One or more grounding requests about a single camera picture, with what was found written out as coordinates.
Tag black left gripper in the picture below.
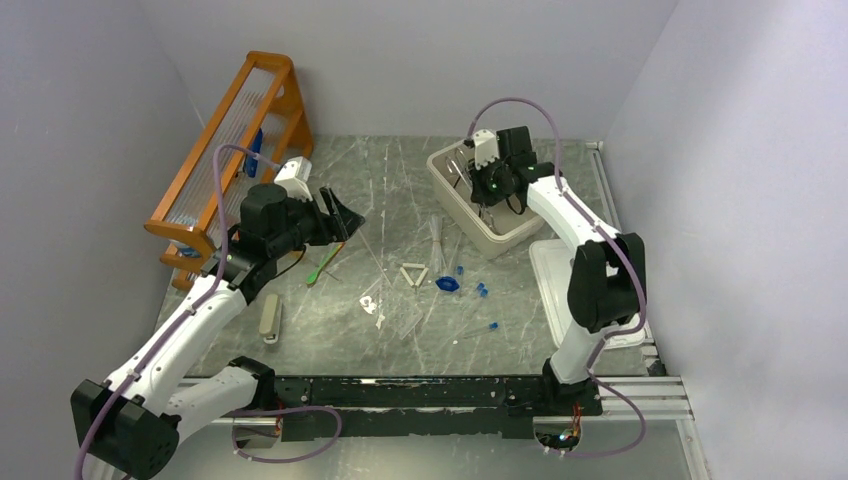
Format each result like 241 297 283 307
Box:
269 186 365 258

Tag metal scissor forceps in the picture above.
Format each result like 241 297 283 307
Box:
446 147 497 232

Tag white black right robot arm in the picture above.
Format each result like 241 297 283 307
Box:
463 126 647 414

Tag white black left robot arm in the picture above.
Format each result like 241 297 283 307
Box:
71 183 366 479

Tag beige plastic bin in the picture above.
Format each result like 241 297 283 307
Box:
427 126 554 259

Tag green plastic spatula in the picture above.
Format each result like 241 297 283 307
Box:
306 242 346 287

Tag white clay triangle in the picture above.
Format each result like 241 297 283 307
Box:
399 263 429 288

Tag white plastic bin lid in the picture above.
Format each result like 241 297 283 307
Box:
529 239 639 348

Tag clear glass tube bundle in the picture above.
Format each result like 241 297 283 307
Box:
428 214 445 273

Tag beige stapler-like case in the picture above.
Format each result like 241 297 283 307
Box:
258 294 282 345

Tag blue plastic hexagon cap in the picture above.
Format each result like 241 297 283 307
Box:
435 276 460 292

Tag orange wooden test tube rack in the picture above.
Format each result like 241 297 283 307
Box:
144 51 314 291

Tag blue capped clear tube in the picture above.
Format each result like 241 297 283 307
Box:
463 322 499 338

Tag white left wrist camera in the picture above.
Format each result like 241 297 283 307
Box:
273 156 313 202

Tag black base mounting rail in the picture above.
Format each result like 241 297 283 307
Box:
209 374 604 444

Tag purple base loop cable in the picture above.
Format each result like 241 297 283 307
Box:
228 406 344 464

